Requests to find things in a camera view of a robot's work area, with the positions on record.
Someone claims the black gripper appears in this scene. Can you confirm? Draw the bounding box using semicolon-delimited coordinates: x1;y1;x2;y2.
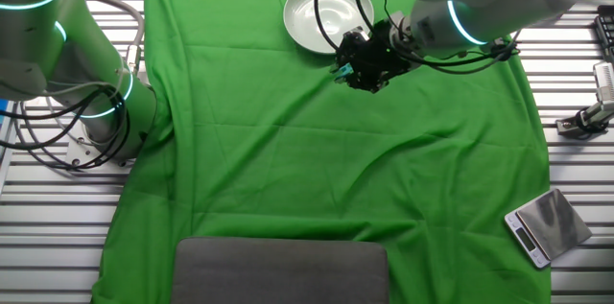
335;18;413;95

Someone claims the blue plastic clothespin clamp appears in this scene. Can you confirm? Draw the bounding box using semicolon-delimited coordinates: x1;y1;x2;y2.
334;63;355;81

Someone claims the white round bowl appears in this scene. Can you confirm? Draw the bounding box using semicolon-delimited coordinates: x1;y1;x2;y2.
282;0;376;55

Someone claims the green cloth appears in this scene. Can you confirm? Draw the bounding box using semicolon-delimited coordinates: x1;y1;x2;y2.
90;0;553;304

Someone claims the grey cushion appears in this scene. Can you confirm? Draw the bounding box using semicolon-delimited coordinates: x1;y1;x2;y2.
171;236;390;304

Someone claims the silver digital kitchen scale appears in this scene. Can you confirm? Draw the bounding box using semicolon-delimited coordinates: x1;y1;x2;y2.
503;187;594;270

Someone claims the black keyboard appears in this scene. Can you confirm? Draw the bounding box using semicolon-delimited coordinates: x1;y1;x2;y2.
593;4;614;63

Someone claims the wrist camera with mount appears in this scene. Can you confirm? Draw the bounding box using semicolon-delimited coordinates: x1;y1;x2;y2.
486;35;522;63

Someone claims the grey robot base hose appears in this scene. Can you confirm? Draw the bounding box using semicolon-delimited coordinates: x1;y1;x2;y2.
79;0;146;78

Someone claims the metal camera mount arm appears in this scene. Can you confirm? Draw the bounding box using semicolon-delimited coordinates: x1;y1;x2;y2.
555;101;614;141

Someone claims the black base cable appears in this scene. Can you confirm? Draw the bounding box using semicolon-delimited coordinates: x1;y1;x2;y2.
0;82;132;171

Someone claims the silver exterior camera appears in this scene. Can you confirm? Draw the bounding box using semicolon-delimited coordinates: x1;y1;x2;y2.
592;60;614;103

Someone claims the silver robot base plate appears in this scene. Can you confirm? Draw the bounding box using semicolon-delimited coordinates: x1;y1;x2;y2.
63;129;136;170

